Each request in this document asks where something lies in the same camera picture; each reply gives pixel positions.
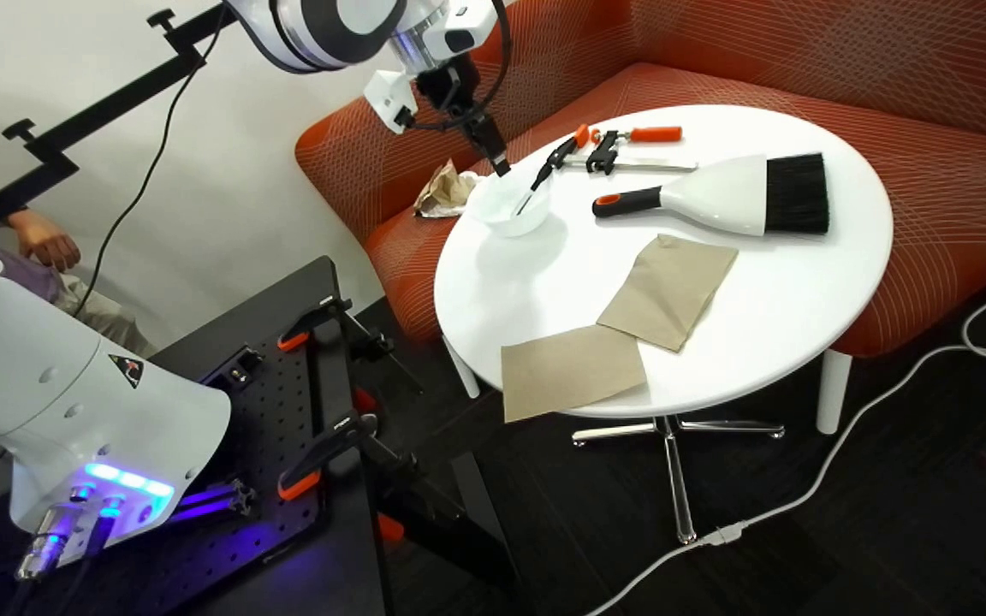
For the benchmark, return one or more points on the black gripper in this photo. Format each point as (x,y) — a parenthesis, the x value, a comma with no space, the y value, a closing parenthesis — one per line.
(445,91)

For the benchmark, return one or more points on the black marker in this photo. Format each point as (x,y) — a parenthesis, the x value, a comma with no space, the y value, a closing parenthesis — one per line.
(549,164)

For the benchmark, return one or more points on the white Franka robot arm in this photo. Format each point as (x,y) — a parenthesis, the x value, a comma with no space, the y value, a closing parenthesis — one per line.
(69,387)

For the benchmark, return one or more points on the white bowl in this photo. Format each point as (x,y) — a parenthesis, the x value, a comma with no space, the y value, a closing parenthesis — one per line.
(505,210)

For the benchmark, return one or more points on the person's hand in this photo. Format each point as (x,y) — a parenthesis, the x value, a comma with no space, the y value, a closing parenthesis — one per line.
(55,248)

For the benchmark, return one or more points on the crumpled brown paper bag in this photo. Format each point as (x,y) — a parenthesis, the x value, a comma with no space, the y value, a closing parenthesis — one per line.
(445,194)

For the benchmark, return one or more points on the tan cloth piece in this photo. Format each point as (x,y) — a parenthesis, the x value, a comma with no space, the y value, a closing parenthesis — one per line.
(677,291)

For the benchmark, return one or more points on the beige cloth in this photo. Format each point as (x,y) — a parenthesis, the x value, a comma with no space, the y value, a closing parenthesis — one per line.
(574,371)

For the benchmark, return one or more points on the white brush with black bristles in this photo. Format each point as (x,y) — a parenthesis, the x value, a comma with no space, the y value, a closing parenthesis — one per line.
(732,194)

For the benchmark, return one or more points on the white round table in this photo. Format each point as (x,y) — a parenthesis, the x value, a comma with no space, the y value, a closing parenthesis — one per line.
(787,297)

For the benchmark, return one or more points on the black boom with knobs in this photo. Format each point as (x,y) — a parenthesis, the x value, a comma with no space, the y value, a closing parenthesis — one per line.
(93,107)

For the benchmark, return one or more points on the red striped sofa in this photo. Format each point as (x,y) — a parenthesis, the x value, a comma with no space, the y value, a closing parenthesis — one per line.
(949,172)

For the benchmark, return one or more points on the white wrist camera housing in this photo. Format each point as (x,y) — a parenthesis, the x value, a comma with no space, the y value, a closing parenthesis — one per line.
(392,97)

